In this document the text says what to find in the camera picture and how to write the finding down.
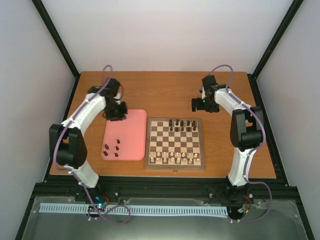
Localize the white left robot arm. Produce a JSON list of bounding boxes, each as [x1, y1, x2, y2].
[[49, 78, 128, 202]]

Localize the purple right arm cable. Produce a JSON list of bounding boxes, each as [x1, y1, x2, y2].
[[207, 64, 273, 223]]

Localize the wooden chess board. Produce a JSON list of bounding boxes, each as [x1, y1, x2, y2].
[[145, 117, 206, 171]]

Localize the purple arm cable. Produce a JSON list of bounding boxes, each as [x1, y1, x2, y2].
[[207, 64, 273, 223], [52, 64, 132, 225]]

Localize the light blue cable duct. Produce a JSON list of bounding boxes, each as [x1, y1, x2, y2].
[[39, 203, 228, 218]]

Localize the pink plastic tray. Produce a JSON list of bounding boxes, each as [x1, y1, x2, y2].
[[101, 109, 147, 161]]

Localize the grey metal base plate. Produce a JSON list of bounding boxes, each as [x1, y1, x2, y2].
[[22, 197, 307, 240]]

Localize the black aluminium frame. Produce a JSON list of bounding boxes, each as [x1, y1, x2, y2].
[[15, 0, 315, 240]]

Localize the light queen chess piece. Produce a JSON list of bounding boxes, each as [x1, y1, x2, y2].
[[169, 157, 175, 165]]

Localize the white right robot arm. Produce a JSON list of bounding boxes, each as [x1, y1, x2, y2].
[[191, 75, 266, 187]]

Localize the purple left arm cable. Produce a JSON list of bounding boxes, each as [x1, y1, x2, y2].
[[52, 64, 132, 225]]

